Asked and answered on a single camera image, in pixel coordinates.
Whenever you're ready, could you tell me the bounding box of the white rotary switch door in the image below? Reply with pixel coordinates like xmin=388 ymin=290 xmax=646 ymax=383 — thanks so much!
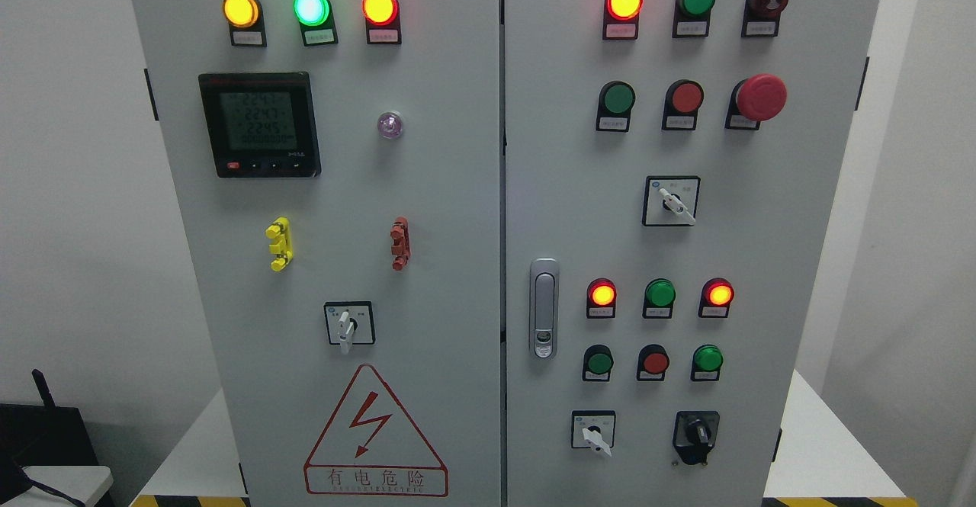
xmin=323 ymin=301 xmax=376 ymax=355

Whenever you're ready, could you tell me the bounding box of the red terminal clip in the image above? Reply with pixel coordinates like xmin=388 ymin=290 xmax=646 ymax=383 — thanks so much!
xmin=390 ymin=216 xmax=411 ymax=271

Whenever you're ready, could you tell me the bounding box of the red lit lamp middle left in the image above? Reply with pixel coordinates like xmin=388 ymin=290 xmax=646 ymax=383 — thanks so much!
xmin=586 ymin=278 xmax=617 ymax=319

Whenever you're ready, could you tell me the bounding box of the red lit lamp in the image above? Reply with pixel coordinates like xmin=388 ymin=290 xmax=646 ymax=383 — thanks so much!
xmin=698 ymin=278 xmax=734 ymax=319
xmin=602 ymin=0 xmax=644 ymax=40
xmin=586 ymin=278 xmax=617 ymax=319

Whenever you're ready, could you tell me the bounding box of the small clear light bulb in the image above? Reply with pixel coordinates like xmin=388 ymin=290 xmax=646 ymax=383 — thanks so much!
xmin=377 ymin=111 xmax=404 ymax=140

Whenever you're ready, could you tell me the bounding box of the green push button lower left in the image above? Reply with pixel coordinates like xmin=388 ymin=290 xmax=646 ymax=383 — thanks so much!
xmin=582 ymin=344 xmax=614 ymax=382

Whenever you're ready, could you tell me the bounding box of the green push button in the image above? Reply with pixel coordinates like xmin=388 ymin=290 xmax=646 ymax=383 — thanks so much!
xmin=596 ymin=81 xmax=637 ymax=133
xmin=582 ymin=344 xmax=614 ymax=382
xmin=690 ymin=344 xmax=724 ymax=382

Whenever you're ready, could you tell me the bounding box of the green lamp middle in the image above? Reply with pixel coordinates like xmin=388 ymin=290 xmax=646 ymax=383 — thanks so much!
xmin=644 ymin=278 xmax=676 ymax=319

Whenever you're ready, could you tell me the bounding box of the green push button upper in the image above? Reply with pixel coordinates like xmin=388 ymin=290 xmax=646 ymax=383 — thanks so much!
xmin=596 ymin=81 xmax=637 ymax=133

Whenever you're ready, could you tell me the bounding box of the left grey cabinet door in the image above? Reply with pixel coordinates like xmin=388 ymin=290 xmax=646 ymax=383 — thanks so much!
xmin=133 ymin=0 xmax=502 ymax=506

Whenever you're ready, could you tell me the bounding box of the grey cabinet door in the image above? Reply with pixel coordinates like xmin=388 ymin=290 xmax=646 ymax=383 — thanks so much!
xmin=503 ymin=0 xmax=878 ymax=506
xmin=133 ymin=0 xmax=502 ymax=506

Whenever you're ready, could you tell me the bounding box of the red push button lower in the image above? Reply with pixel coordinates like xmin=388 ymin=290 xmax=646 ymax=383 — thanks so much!
xmin=637 ymin=344 xmax=670 ymax=382

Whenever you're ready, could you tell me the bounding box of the red push button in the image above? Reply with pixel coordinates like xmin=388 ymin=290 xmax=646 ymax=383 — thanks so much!
xmin=637 ymin=344 xmax=670 ymax=382
xmin=661 ymin=79 xmax=705 ymax=131

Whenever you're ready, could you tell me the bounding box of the yellow terminal clip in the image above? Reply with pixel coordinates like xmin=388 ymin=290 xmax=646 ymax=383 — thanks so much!
xmin=265 ymin=217 xmax=294 ymax=273

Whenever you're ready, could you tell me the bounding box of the right grey cabinet door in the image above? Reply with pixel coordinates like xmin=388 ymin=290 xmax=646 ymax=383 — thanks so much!
xmin=503 ymin=0 xmax=878 ymax=506

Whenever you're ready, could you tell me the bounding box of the red lit lamp middle right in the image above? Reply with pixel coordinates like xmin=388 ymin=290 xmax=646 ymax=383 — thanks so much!
xmin=698 ymin=278 xmax=734 ymax=319

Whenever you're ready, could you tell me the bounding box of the red push button upper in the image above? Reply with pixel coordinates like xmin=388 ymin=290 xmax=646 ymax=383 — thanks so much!
xmin=661 ymin=79 xmax=705 ymax=131

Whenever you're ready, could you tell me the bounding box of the red electric hazard sticker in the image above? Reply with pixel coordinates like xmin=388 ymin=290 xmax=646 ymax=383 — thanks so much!
xmin=304 ymin=364 xmax=449 ymax=498

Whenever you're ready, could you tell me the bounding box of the black digital power meter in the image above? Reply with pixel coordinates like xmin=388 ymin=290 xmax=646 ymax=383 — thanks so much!
xmin=198 ymin=72 xmax=321 ymax=179

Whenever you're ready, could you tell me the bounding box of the red lit lamp left door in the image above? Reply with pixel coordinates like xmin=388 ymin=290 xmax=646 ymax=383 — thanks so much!
xmin=361 ymin=0 xmax=402 ymax=45

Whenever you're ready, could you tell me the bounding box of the green push button lower right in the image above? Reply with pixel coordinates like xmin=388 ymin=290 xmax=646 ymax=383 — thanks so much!
xmin=690 ymin=344 xmax=724 ymax=382

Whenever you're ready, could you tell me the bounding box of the red lit lamp top right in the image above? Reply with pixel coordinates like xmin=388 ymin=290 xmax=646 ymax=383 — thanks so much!
xmin=602 ymin=0 xmax=644 ymax=40

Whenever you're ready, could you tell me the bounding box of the green lit indicator lamp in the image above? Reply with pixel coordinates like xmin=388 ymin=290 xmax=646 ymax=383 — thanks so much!
xmin=293 ymin=0 xmax=338 ymax=47

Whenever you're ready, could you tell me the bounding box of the red emergency stop button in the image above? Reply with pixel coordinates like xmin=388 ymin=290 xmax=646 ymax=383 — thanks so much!
xmin=724 ymin=73 xmax=788 ymax=130

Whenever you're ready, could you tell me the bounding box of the green lamp top right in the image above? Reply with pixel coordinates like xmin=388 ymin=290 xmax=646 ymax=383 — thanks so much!
xmin=672 ymin=0 xmax=717 ymax=39

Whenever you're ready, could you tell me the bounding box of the yellow indicator lamp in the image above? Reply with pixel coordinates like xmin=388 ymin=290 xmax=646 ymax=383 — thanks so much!
xmin=222 ymin=0 xmax=266 ymax=47

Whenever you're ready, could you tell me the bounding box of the dark red buzzer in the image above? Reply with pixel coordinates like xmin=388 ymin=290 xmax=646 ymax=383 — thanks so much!
xmin=741 ymin=0 xmax=790 ymax=38

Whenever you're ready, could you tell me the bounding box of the white box lower left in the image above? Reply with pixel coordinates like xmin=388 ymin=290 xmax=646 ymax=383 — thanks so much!
xmin=2 ymin=466 xmax=115 ymax=506

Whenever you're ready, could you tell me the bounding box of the black device with antenna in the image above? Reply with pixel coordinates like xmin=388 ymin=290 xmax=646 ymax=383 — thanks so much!
xmin=1 ymin=368 xmax=100 ymax=502

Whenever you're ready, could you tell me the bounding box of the silver door latch handle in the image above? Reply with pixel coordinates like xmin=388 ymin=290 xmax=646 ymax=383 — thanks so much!
xmin=529 ymin=258 xmax=559 ymax=360

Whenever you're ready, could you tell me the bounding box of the white rotary switch upper right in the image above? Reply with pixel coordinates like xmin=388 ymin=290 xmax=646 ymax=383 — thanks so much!
xmin=642 ymin=175 xmax=701 ymax=226

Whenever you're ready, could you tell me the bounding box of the white rotary switch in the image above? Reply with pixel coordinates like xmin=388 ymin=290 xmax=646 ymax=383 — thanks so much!
xmin=571 ymin=410 xmax=616 ymax=457
xmin=642 ymin=175 xmax=701 ymax=226

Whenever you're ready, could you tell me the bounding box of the white rotary switch lower right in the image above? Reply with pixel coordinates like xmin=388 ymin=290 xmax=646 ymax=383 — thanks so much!
xmin=571 ymin=410 xmax=616 ymax=457

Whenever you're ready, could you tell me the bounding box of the black rotary knob switch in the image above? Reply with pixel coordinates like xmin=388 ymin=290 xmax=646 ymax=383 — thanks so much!
xmin=672 ymin=411 xmax=721 ymax=465

